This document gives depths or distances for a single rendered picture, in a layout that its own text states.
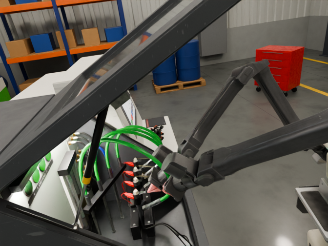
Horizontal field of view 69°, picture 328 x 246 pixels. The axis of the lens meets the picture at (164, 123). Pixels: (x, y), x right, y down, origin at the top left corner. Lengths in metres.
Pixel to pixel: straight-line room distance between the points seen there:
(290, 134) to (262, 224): 1.91
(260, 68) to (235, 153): 0.48
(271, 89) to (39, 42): 5.75
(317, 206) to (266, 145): 0.61
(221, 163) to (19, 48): 6.04
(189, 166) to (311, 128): 0.32
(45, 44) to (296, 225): 5.77
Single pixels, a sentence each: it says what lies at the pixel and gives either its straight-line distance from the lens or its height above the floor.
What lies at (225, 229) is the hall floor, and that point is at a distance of 2.36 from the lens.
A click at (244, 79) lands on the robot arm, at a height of 1.53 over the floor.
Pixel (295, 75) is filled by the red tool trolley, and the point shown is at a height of 0.37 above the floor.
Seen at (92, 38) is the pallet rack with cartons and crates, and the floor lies 1.36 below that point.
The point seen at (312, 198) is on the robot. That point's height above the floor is 1.04.
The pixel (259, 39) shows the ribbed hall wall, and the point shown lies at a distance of 8.57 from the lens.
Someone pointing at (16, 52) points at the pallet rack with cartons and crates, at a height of 1.29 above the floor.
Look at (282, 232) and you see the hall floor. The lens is 2.42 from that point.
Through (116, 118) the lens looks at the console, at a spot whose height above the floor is 1.32.
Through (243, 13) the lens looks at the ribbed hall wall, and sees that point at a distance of 8.25.
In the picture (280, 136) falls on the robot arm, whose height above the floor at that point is 1.52.
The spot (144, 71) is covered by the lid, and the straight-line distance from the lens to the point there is 0.44.
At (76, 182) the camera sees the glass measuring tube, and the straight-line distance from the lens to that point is 1.12.
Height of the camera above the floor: 1.81
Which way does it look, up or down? 26 degrees down
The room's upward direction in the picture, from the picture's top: 8 degrees counter-clockwise
